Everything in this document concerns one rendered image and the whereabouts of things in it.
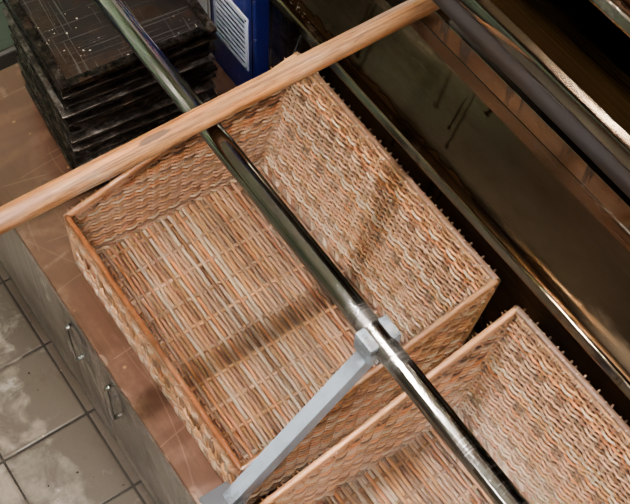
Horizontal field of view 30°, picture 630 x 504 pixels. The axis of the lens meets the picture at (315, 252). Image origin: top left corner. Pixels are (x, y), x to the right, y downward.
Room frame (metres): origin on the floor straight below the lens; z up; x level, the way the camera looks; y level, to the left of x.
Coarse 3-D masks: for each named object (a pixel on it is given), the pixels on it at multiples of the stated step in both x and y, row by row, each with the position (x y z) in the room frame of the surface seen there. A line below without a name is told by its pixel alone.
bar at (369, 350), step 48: (96, 0) 1.14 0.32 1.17; (144, 48) 1.05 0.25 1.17; (192, 96) 0.97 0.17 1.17; (288, 240) 0.77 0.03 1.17; (336, 288) 0.70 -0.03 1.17; (384, 336) 0.64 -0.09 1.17; (336, 384) 0.61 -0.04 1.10; (432, 384) 0.59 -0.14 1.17; (288, 432) 0.57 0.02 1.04; (240, 480) 0.53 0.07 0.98; (480, 480) 0.48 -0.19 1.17
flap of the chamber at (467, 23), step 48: (432, 0) 0.95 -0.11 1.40; (528, 0) 0.95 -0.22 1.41; (576, 0) 0.97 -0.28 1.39; (480, 48) 0.88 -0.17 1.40; (576, 48) 0.89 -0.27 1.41; (624, 48) 0.90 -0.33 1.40; (528, 96) 0.82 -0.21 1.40; (624, 96) 0.82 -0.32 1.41; (576, 144) 0.76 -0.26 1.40; (624, 192) 0.70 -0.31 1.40
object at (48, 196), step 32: (416, 0) 1.14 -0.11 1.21; (352, 32) 1.07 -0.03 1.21; (384, 32) 1.08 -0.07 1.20; (288, 64) 1.01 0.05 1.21; (320, 64) 1.02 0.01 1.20; (224, 96) 0.95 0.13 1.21; (256, 96) 0.96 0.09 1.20; (160, 128) 0.89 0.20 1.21; (192, 128) 0.90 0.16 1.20; (96, 160) 0.84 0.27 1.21; (128, 160) 0.84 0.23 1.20; (32, 192) 0.78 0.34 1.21; (64, 192) 0.79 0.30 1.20; (0, 224) 0.74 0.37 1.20
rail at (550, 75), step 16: (464, 0) 0.92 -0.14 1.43; (480, 0) 0.91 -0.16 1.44; (480, 16) 0.90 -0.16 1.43; (496, 16) 0.89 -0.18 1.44; (496, 32) 0.88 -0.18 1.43; (512, 32) 0.87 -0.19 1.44; (512, 48) 0.86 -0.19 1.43; (528, 48) 0.85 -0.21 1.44; (528, 64) 0.84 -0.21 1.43; (544, 64) 0.83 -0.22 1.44; (544, 80) 0.81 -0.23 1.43; (560, 80) 0.81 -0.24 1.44; (560, 96) 0.79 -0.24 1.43; (576, 96) 0.79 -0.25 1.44; (576, 112) 0.78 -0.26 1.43; (592, 112) 0.77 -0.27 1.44; (592, 128) 0.76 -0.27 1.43; (608, 128) 0.75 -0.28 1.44; (608, 144) 0.74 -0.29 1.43; (624, 144) 0.73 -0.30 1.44; (624, 160) 0.72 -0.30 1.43
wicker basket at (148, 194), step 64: (256, 128) 1.30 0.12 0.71; (128, 192) 1.14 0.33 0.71; (192, 192) 1.21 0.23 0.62; (320, 192) 1.20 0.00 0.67; (384, 192) 1.12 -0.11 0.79; (128, 256) 1.09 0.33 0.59; (192, 256) 1.10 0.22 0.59; (256, 256) 1.10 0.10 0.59; (384, 256) 1.06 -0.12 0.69; (128, 320) 0.91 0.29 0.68; (192, 320) 0.96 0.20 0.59; (256, 320) 0.97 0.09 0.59; (320, 320) 0.98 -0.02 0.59; (448, 320) 0.87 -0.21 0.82; (192, 384) 0.85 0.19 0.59; (256, 384) 0.85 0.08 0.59; (320, 384) 0.86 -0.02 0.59; (384, 384) 0.80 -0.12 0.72; (256, 448) 0.74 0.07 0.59; (320, 448) 0.73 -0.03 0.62
